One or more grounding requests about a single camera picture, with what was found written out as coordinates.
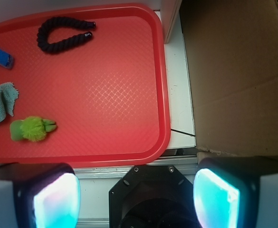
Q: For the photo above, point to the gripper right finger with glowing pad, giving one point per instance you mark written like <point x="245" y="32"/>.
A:
<point x="237" y="192"/>

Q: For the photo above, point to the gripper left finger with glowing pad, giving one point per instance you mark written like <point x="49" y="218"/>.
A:
<point x="42" y="195"/>

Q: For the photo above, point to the green fuzzy plush toy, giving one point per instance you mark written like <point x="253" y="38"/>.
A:
<point x="32" y="128"/>

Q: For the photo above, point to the light teal cloth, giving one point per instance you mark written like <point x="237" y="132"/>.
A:
<point x="8" y="96"/>

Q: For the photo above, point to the red plastic tray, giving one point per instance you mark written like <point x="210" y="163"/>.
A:
<point x="108" y="97"/>

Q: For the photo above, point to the brown cardboard box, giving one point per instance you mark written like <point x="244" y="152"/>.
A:
<point x="232" y="55"/>

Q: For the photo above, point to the black octagonal mount plate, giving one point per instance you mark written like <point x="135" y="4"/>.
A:
<point x="152" y="197"/>

